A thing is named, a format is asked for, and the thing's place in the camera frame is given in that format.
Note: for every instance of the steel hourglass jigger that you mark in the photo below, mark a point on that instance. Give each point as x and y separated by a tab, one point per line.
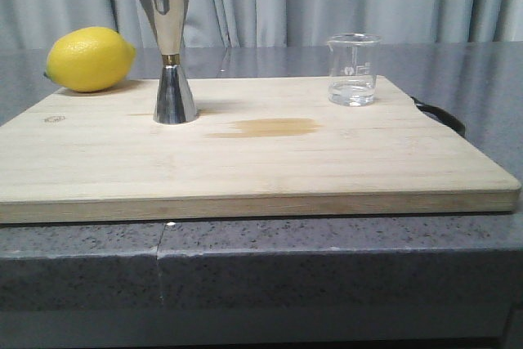
174	102

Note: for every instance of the light wooden cutting board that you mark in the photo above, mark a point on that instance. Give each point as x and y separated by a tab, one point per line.
260	147

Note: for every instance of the yellow lemon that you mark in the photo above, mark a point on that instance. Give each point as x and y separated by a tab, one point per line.
90	59

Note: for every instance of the clear glass measuring beaker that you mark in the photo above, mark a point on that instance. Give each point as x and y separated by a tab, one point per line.
353	68

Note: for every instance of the black cutting board handle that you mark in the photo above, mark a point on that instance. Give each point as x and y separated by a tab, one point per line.
440	115

